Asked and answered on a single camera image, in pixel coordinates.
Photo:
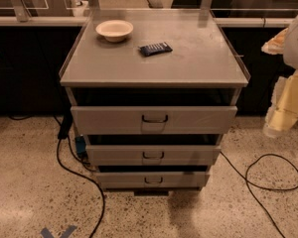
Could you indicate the white bowl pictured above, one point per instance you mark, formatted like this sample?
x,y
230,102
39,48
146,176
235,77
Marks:
x,y
114,31

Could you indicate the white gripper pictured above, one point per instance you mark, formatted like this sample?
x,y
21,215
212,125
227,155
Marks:
x,y
297,47

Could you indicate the grey drawer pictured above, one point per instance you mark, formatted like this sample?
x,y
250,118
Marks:
x,y
110,120
152,180
152,155

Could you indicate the grey top drawer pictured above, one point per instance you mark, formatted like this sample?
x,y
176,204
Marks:
x,y
110,120

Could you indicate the blue box behind cabinet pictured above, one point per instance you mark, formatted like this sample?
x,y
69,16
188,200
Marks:
x,y
80,145

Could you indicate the grey middle drawer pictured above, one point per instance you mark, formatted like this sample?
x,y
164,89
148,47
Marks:
x,y
152,155

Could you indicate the grey bottom drawer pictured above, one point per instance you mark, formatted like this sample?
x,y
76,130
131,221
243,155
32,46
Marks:
x,y
152,180

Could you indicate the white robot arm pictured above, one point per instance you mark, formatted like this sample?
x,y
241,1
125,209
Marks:
x,y
290,53

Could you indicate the grey drawer cabinet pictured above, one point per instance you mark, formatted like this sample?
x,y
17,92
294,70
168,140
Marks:
x,y
201,70

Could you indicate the dark blue snack packet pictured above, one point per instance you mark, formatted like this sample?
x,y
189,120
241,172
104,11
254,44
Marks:
x,y
155,49

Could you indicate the black power plug block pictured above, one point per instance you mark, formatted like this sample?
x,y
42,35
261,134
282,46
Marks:
x,y
65,126

